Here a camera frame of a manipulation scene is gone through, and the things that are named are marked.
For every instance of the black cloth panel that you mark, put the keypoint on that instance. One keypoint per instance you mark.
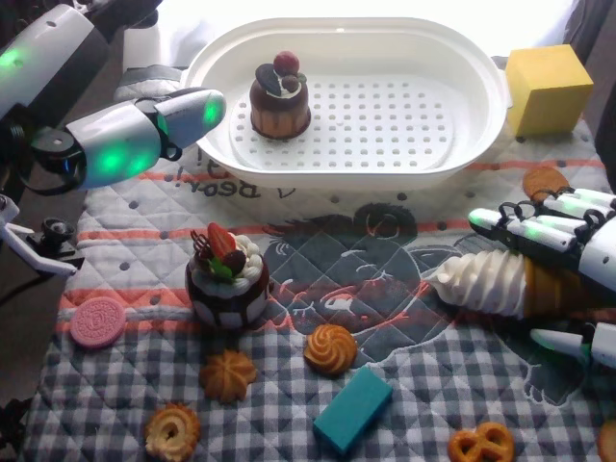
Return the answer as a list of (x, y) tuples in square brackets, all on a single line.
[(594, 58)]

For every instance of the yellow block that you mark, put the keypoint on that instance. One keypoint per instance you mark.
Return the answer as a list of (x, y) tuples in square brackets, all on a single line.
[(548, 91)]

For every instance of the round brown biscuit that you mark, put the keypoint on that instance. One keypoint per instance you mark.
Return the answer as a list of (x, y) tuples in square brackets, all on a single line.
[(544, 180)]

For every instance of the grey quilt with bear print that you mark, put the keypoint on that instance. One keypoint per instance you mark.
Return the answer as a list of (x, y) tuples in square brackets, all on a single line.
[(433, 385)]

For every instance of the teal rectangular block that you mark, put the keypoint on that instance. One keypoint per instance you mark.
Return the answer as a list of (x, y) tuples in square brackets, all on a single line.
[(353, 411)]

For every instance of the chocolate cake with red cherry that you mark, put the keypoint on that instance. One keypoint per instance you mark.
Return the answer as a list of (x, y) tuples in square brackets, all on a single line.
[(279, 110)]

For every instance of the chocolate cake with strawberry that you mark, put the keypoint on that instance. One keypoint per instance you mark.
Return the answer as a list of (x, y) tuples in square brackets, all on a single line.
[(226, 293)]

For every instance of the pink sandwich cookie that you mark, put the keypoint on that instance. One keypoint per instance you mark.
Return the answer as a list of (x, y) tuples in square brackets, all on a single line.
[(98, 321)]

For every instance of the golden pretzel cookie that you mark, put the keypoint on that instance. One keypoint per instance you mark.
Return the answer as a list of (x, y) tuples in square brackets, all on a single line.
[(481, 445)]

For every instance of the white soft ice cream cone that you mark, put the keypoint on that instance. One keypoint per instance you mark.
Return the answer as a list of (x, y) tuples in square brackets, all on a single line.
[(491, 284)]

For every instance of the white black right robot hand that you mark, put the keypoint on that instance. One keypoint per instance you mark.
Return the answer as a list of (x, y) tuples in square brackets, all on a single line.
[(597, 250)]

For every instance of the white perforated plastic tray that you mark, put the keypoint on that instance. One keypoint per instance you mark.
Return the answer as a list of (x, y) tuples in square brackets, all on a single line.
[(366, 130)]

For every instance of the orange round cookie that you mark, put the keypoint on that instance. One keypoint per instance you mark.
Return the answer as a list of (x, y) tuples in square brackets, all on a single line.
[(608, 443)]

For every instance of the golden swirl cookie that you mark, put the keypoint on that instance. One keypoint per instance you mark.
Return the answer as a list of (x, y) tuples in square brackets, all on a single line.
[(331, 349), (227, 376)]

